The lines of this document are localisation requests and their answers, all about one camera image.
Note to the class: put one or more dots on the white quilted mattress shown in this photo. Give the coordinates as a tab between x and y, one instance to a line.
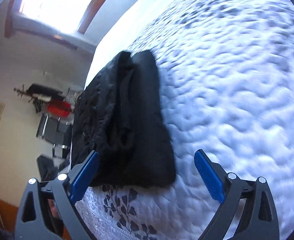
237	80

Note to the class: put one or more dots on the black office chair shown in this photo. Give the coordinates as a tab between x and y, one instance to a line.
51	130

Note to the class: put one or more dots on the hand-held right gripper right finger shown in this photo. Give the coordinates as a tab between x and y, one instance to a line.
209	175

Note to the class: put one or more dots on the white radiator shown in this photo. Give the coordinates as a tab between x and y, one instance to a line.
73	96

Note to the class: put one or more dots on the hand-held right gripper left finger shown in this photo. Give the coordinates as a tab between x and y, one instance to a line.
84	177

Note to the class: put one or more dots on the red cloth item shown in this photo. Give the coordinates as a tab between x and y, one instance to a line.
59	108

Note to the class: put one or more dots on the coat rack with dark clothes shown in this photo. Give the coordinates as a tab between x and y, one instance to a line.
43	90

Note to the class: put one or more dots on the black jacket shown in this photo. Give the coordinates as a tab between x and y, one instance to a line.
137	130

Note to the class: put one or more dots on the wooden window frame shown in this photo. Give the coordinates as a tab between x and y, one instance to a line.
8	27

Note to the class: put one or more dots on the dark object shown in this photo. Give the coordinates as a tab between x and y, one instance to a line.
48	166

